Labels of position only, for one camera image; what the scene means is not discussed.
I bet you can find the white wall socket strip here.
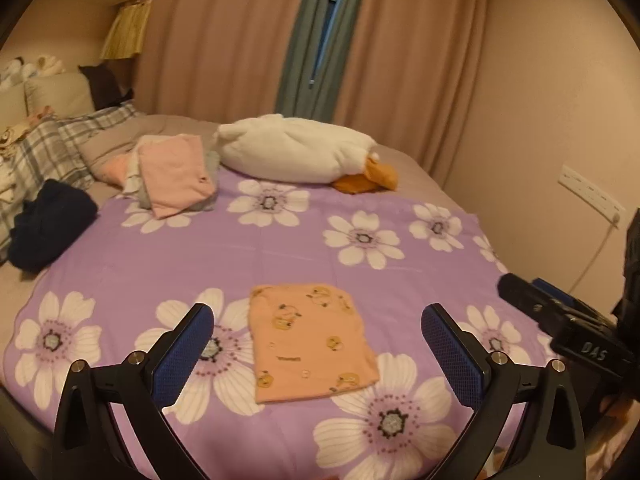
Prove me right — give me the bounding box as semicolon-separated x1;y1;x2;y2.
557;164;627;225

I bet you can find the blue-grey curtain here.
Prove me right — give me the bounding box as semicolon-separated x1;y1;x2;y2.
274;0;371;121

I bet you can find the taupe pillow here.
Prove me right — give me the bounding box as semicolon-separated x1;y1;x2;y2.
80;130;146;181

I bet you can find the salmon small garment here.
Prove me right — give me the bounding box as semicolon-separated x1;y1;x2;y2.
102;152;143;186

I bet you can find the dark brown cushion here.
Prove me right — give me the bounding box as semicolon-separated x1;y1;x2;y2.
78;64;135;106

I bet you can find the black and white dog plush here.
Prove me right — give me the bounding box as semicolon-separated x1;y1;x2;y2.
0;57;31;88

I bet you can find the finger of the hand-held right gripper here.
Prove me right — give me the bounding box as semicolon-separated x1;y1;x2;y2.
496;272;571;336
531;277;615;318

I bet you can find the beige cushion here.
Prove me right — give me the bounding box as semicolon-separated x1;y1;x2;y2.
0;82;28;131
24;71;96;121

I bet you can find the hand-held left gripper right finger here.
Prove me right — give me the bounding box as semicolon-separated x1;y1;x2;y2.
421;302;587;480

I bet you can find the white duck plush toy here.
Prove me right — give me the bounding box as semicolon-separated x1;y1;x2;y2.
212;114;400;195

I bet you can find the navy dark cloth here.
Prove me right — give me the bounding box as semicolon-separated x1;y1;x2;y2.
10;179;99;273

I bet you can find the white cable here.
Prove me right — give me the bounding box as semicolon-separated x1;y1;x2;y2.
572;215;623;303

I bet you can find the beige patterned small garment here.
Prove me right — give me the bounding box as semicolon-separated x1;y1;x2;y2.
0;122;38;153

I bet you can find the yellow small curtain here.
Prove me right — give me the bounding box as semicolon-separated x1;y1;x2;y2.
100;0;152;61

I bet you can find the orange printed baby shirt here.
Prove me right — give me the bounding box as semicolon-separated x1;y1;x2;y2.
248;283;380;405

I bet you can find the window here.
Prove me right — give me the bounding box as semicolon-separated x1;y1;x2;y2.
312;0;341;86

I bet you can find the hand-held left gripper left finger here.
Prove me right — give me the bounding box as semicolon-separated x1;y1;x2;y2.
52;302;216;480

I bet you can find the purple floral blanket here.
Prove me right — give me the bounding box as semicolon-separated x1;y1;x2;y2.
0;167;566;480

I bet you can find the pink curtain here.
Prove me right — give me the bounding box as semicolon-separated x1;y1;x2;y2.
131;0;321;126
332;0;488;183

